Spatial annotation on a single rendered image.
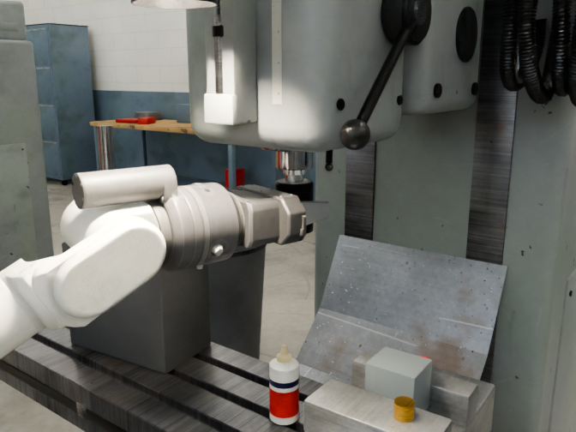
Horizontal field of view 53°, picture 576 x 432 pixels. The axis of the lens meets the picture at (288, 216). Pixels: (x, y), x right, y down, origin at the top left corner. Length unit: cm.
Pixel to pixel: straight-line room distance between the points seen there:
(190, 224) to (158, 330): 38
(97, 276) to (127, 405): 39
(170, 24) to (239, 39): 656
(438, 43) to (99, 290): 48
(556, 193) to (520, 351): 27
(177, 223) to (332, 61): 22
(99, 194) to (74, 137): 745
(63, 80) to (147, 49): 118
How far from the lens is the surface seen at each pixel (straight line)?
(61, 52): 793
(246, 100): 60
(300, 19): 58
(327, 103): 58
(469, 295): 101
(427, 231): 104
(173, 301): 93
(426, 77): 73
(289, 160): 68
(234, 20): 59
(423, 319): 103
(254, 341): 284
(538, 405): 109
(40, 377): 107
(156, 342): 95
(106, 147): 100
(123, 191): 57
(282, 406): 81
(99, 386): 96
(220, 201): 61
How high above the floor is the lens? 139
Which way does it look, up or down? 14 degrees down
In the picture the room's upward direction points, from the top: straight up
